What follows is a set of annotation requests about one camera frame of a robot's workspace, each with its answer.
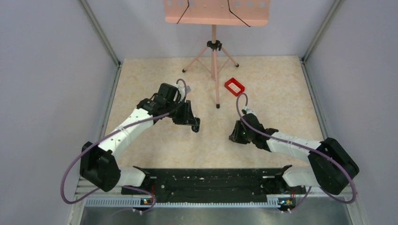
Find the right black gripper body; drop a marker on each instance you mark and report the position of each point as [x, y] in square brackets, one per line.
[241, 136]

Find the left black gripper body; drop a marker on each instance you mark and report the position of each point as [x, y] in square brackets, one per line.
[180, 116]

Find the black oval case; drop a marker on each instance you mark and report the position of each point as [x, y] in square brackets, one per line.
[195, 128]

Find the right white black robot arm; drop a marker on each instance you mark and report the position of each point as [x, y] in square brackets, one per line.
[329, 165]

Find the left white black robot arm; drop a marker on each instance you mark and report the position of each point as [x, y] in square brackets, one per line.
[98, 163]

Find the red plastic tray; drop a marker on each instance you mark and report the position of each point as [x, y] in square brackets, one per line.
[234, 86]

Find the pink music stand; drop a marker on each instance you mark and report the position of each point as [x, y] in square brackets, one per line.
[249, 13]

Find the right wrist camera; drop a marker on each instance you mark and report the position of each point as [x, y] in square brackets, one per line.
[246, 111]

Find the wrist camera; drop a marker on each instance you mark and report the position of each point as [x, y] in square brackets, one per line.
[184, 90]
[246, 111]

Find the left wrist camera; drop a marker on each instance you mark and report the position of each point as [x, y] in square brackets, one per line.
[184, 90]

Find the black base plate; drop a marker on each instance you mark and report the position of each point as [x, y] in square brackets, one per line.
[247, 185]

